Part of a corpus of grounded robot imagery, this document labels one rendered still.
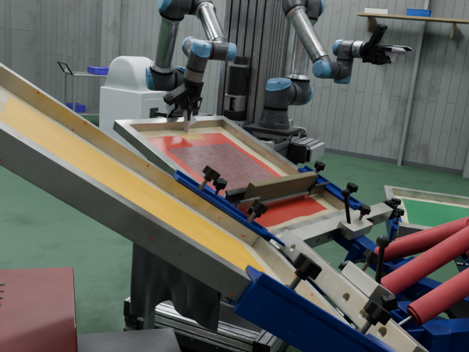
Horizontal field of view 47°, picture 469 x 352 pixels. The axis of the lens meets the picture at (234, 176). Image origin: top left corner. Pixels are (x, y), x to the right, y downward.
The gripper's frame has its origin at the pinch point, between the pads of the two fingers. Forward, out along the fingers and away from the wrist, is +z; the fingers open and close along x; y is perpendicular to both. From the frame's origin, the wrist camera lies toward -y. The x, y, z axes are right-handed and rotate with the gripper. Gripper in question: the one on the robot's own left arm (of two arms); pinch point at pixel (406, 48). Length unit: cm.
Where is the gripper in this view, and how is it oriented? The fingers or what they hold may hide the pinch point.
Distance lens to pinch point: 237.7
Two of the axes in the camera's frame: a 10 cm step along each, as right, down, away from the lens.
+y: 0.0, 9.4, 3.3
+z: 6.7, 2.4, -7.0
